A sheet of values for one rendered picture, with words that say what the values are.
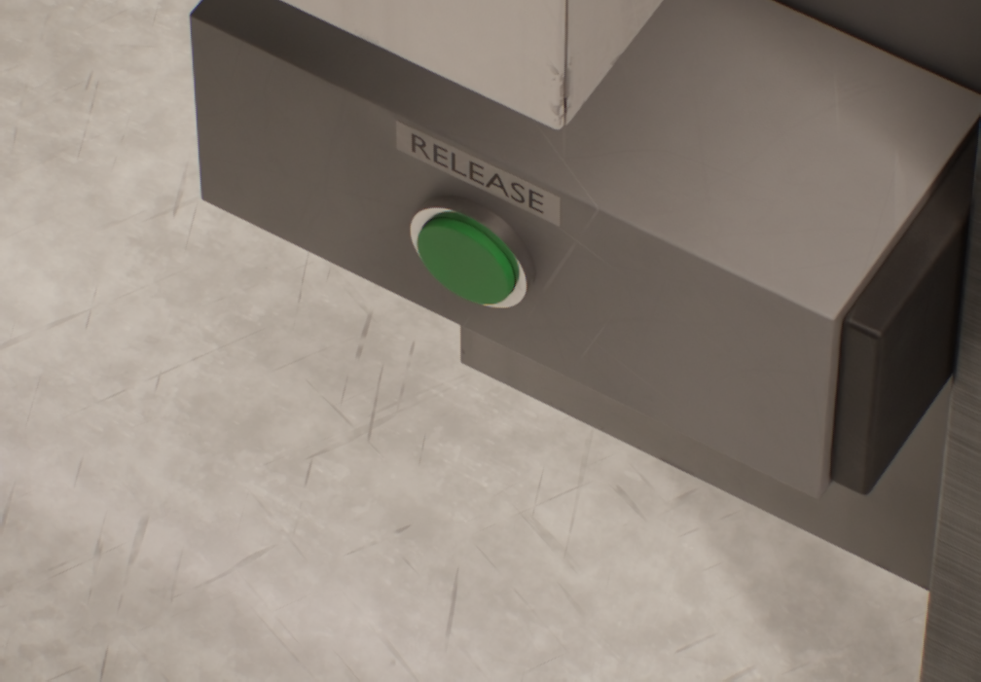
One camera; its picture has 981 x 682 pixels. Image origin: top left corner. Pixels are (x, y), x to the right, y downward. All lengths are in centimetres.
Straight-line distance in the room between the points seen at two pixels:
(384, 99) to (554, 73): 21
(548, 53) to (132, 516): 160
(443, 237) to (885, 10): 13
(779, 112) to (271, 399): 143
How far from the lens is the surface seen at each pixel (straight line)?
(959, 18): 150
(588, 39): 130
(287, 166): 155
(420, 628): 283
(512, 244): 151
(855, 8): 151
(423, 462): 289
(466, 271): 152
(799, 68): 151
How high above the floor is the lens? 235
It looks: 53 degrees down
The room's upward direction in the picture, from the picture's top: straight up
